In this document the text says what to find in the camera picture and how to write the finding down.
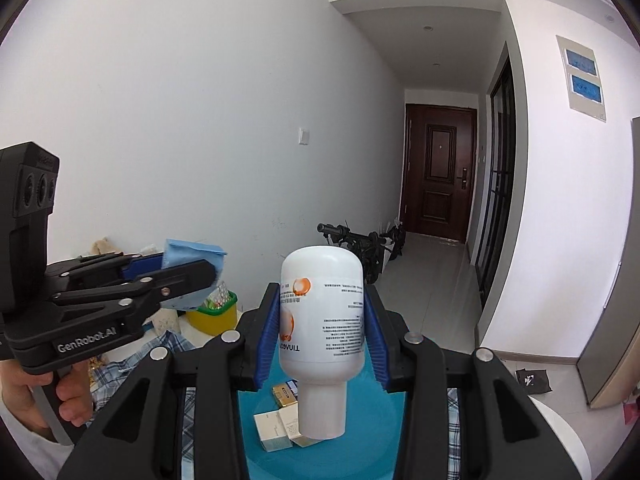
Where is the white lotion bottle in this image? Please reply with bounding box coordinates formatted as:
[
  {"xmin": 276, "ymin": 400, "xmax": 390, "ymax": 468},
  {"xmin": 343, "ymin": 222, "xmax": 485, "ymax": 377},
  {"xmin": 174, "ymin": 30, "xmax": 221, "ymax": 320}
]
[{"xmin": 279, "ymin": 246, "xmax": 364, "ymax": 440}]

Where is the person's left hand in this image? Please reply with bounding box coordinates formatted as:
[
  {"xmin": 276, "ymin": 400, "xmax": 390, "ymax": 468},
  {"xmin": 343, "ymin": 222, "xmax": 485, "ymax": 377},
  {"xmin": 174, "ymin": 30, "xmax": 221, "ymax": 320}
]
[{"xmin": 1, "ymin": 360, "xmax": 93, "ymax": 440}]

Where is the yellow green bin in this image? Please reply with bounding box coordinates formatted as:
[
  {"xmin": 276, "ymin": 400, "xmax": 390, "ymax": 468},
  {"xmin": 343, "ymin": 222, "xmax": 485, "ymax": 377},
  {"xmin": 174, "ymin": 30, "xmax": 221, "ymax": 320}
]
[{"xmin": 186, "ymin": 282, "xmax": 238, "ymax": 336}]

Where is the gold cigarette pack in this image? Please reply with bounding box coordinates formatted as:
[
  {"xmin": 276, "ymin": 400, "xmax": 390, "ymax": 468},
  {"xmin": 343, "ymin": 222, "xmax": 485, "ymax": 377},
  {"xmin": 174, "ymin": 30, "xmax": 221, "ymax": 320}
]
[{"xmin": 271, "ymin": 379, "xmax": 298, "ymax": 408}]

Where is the blue plaid cloth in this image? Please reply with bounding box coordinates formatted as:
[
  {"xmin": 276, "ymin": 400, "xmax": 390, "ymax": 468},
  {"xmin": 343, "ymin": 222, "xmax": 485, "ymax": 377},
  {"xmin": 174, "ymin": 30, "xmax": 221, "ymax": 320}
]
[{"xmin": 84, "ymin": 328, "xmax": 461, "ymax": 480}]

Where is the large cream text box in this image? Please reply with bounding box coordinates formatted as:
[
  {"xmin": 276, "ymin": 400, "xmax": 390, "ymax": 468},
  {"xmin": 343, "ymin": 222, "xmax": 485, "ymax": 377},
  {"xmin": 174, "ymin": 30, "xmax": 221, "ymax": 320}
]
[{"xmin": 278, "ymin": 403, "xmax": 319, "ymax": 448}]

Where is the black folding bicycle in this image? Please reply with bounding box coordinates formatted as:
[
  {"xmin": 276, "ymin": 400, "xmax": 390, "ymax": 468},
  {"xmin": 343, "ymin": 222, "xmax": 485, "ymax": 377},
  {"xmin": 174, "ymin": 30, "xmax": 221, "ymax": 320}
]
[{"xmin": 317, "ymin": 223, "xmax": 407, "ymax": 284}]

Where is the cream small box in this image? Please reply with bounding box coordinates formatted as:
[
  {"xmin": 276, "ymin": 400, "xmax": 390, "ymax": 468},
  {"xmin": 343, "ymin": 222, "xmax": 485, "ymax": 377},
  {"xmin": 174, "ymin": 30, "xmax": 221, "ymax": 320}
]
[{"xmin": 254, "ymin": 411, "xmax": 293, "ymax": 453}]

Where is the blue plastic basin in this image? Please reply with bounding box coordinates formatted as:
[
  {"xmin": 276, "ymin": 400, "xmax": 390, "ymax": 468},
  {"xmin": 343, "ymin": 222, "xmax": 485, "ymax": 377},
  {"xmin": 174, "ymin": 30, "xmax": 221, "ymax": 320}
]
[{"xmin": 236, "ymin": 353, "xmax": 409, "ymax": 480}]

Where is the black framed glass door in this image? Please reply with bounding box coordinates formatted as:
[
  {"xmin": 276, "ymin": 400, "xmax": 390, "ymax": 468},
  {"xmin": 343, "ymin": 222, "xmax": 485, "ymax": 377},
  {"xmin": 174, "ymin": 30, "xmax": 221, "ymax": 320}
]
[{"xmin": 468, "ymin": 47, "xmax": 516, "ymax": 307}]

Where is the dark brown entrance door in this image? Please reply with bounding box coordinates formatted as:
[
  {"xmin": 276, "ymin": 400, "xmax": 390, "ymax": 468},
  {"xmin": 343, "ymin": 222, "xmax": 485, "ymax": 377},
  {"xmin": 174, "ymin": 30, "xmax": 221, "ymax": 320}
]
[{"xmin": 401, "ymin": 104, "xmax": 477, "ymax": 243}]

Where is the grey gold refrigerator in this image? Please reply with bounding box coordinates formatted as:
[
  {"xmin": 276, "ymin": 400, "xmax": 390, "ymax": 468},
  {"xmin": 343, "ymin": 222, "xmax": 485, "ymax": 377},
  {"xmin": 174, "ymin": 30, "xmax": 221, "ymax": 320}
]
[{"xmin": 577, "ymin": 118, "xmax": 640, "ymax": 410}]

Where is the white wall switch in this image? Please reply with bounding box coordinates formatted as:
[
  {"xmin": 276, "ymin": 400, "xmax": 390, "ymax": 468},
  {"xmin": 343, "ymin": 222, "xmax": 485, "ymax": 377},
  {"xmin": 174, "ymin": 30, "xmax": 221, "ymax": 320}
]
[{"xmin": 298, "ymin": 128, "xmax": 310, "ymax": 145}]

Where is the wall electrical panel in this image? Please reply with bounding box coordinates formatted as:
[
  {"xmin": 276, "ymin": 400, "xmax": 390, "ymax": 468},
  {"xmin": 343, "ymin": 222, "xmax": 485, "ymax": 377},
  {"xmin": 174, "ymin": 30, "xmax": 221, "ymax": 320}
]
[{"xmin": 556, "ymin": 36, "xmax": 606, "ymax": 122}]

